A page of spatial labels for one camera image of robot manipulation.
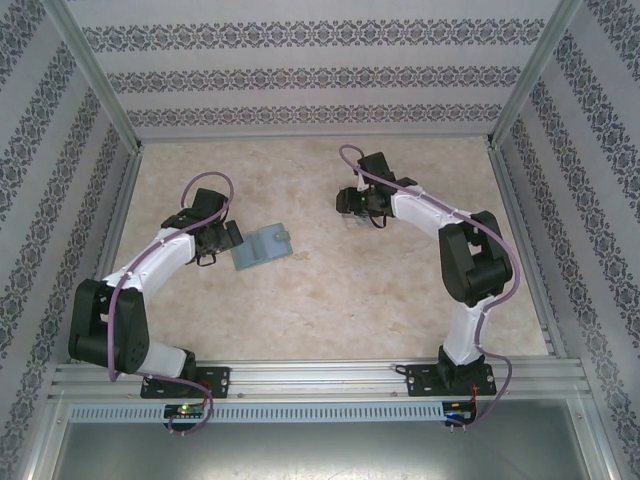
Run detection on grey slotted cable duct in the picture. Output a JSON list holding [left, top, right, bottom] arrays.
[[67, 402, 449, 424]]

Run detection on left aluminium frame post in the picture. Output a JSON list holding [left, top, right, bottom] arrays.
[[42, 0, 146, 154]]

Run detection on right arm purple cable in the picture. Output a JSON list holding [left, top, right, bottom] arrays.
[[338, 144, 521, 431]]

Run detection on aluminium mounting rail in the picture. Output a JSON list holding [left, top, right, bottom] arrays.
[[47, 363, 594, 401]]

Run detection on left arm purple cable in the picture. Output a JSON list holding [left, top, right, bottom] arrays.
[[107, 171, 236, 436]]

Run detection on aluminium frame post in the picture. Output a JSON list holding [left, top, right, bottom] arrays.
[[487, 0, 584, 149], [42, 0, 146, 154]]

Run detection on clear plastic card box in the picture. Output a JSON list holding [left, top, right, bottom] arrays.
[[339, 187, 386, 231]]

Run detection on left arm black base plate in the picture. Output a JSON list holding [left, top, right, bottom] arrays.
[[139, 366, 232, 400]]

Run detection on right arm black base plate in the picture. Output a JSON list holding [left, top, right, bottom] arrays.
[[405, 363, 497, 399]]

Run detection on grey metal sheet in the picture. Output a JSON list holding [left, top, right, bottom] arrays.
[[29, 399, 619, 480]]

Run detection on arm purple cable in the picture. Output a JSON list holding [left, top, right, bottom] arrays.
[[338, 144, 521, 431], [107, 171, 236, 436]]

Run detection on sage green card holder wallet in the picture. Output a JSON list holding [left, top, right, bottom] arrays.
[[230, 224, 294, 273]]

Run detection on right aluminium frame post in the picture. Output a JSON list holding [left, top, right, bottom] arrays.
[[487, 0, 584, 149]]

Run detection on right aluminium side rail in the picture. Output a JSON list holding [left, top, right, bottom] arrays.
[[492, 147, 569, 359]]

